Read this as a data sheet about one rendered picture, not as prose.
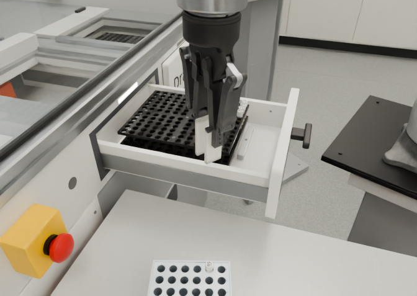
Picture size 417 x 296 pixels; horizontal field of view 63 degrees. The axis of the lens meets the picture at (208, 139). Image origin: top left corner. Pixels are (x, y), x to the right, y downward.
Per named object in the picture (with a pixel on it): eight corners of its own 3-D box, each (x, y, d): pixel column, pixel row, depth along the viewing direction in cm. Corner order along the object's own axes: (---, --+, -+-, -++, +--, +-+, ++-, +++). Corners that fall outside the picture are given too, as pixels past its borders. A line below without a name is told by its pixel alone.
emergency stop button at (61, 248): (79, 246, 50) (73, 229, 47) (62, 270, 47) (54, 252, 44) (62, 241, 50) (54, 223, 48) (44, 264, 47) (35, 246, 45)
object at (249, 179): (284, 126, 79) (288, 103, 75) (266, 205, 59) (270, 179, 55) (130, 100, 88) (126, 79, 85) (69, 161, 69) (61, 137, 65)
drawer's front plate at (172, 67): (204, 61, 112) (204, 27, 106) (170, 103, 90) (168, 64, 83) (199, 60, 113) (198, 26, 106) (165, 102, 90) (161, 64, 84)
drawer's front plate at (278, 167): (292, 128, 80) (300, 87, 74) (274, 220, 58) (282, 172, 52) (285, 127, 81) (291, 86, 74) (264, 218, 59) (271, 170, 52)
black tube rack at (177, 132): (247, 128, 77) (249, 104, 73) (228, 179, 64) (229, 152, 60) (157, 113, 83) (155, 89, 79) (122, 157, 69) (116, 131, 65)
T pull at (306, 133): (311, 128, 67) (312, 122, 66) (308, 151, 61) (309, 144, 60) (292, 125, 67) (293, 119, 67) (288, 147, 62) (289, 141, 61)
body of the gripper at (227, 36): (256, 12, 42) (249, 80, 47) (216, -3, 47) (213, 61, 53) (206, 22, 38) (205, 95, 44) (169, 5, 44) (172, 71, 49)
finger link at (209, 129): (223, 51, 47) (229, 53, 46) (225, 123, 52) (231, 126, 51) (200, 57, 45) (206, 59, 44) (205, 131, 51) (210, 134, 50)
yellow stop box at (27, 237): (75, 241, 52) (63, 209, 48) (44, 282, 47) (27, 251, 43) (48, 233, 54) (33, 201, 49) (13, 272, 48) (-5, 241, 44)
